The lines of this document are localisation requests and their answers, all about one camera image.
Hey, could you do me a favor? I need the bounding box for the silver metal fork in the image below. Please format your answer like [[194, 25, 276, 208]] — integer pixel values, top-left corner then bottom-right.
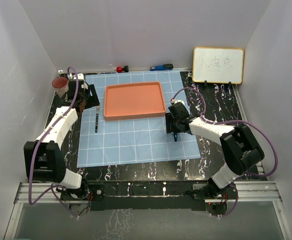
[[95, 105, 100, 133]]

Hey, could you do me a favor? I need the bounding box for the pink floral mug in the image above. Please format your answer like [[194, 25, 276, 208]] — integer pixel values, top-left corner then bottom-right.
[[52, 76, 69, 98]]

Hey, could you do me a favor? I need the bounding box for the orange plastic tray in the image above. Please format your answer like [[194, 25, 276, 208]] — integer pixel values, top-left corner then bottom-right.
[[104, 81, 166, 121]]

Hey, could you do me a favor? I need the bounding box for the blue checked tablecloth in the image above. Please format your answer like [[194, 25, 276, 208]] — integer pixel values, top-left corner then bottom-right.
[[77, 70, 201, 168]]

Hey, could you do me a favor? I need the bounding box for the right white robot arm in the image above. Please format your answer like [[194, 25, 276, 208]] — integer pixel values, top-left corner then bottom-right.
[[165, 100, 265, 199]]

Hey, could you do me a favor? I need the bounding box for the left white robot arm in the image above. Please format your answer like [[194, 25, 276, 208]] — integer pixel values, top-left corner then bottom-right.
[[23, 80, 100, 200]]

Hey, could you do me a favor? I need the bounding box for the red capped marker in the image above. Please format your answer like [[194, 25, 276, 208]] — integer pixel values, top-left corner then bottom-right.
[[116, 65, 129, 73]]

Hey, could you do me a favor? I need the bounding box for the blue marker pen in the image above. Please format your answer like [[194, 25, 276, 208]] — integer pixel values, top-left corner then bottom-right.
[[150, 63, 174, 72]]

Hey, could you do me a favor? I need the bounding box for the small framed whiteboard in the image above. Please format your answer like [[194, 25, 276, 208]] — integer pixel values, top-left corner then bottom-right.
[[192, 46, 245, 85]]

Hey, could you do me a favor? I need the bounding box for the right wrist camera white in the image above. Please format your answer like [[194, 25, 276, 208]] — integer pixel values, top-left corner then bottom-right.
[[170, 99, 185, 105]]

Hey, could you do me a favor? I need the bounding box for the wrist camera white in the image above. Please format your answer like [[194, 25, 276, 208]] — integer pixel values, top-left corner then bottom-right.
[[170, 99, 185, 105], [67, 73, 88, 91]]

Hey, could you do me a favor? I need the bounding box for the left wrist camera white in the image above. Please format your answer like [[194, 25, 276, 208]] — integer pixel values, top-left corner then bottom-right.
[[67, 73, 88, 91]]

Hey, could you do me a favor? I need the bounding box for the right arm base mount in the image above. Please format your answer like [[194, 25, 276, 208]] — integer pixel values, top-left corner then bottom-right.
[[183, 183, 236, 203]]

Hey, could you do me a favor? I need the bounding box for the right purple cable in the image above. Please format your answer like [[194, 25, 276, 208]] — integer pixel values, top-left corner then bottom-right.
[[171, 87, 279, 218]]

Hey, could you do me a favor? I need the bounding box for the purple cable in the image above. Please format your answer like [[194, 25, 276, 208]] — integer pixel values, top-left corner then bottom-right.
[[171, 87, 279, 218], [27, 66, 79, 218]]

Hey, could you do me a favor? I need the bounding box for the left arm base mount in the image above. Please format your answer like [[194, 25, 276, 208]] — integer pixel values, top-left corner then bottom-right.
[[56, 180, 105, 202]]

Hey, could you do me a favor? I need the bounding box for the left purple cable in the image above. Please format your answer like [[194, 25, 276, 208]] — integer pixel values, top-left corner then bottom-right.
[[27, 66, 79, 218]]

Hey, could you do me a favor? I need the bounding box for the aluminium frame rail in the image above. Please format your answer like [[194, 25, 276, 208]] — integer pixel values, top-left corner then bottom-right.
[[13, 181, 284, 205]]

